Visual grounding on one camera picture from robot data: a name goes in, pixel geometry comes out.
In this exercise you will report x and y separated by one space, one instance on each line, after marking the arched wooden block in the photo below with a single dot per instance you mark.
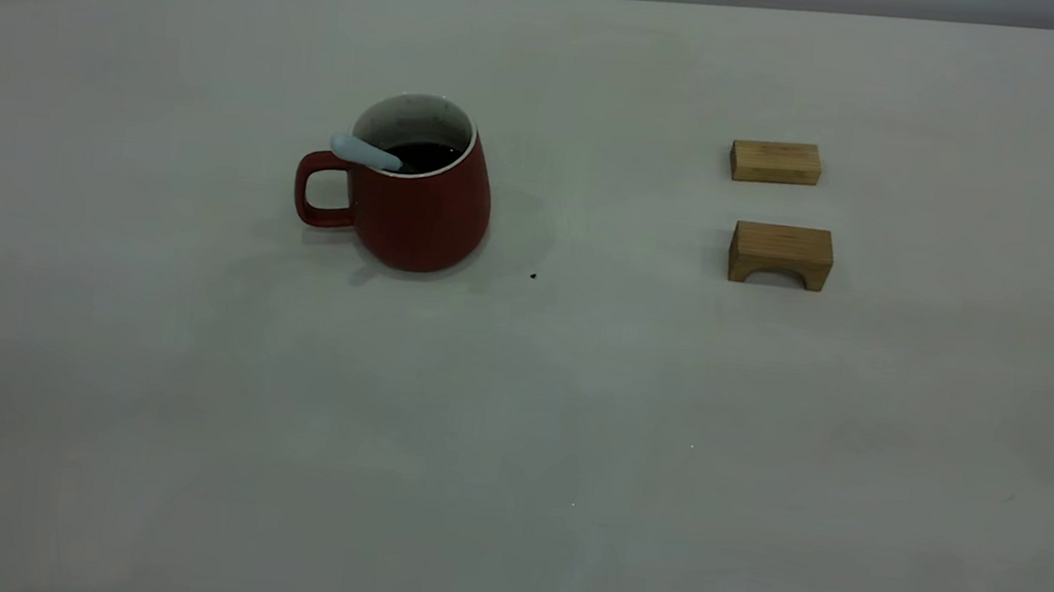
781 245

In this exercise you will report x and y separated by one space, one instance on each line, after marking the red ceramic mug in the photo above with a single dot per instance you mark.
418 220

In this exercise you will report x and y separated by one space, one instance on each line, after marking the rectangular wooden block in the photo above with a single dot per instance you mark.
774 163

